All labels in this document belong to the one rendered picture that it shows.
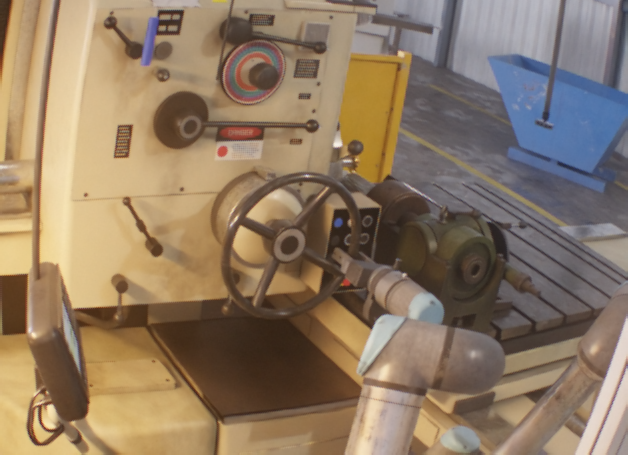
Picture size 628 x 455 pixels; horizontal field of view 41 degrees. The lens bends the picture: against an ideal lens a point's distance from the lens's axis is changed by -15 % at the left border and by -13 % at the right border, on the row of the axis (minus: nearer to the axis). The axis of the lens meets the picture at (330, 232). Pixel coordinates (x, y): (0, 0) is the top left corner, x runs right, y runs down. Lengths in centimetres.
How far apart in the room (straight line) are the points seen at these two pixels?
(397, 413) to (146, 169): 98
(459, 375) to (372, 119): 411
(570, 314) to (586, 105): 561
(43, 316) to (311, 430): 143
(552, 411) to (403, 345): 40
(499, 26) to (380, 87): 702
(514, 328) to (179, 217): 107
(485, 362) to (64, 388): 81
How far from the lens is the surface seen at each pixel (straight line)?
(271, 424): 289
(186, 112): 219
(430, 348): 158
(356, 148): 248
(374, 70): 551
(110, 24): 207
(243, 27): 219
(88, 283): 233
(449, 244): 255
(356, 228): 232
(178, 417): 276
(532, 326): 289
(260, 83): 221
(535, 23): 1193
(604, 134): 847
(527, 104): 866
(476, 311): 265
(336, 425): 304
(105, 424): 268
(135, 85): 218
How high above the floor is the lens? 213
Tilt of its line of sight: 21 degrees down
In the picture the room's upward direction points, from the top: 10 degrees clockwise
